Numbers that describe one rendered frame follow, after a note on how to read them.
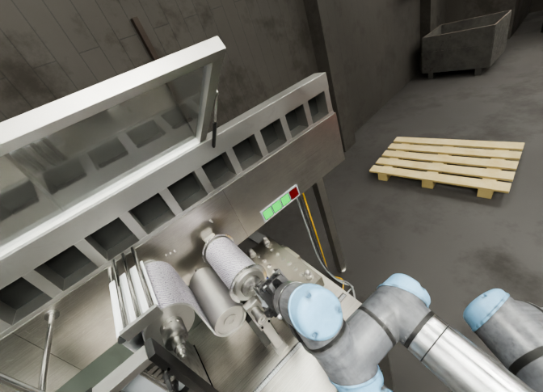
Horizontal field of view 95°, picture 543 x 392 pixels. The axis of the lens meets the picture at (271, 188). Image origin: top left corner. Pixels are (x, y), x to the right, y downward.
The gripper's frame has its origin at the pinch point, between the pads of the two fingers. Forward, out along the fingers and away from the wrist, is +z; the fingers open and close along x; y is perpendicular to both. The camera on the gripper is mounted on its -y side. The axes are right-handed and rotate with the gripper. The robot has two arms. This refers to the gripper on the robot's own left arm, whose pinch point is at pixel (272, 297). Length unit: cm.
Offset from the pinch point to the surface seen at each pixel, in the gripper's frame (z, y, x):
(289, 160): 36, 34, -51
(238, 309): 22.5, -0.5, 9.1
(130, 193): 19, 54, 15
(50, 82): 89, 172, 19
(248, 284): 15.3, 4.8, 2.0
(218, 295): 24.9, 7.4, 11.8
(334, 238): 108, -26, -77
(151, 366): -1.3, 7.9, 31.4
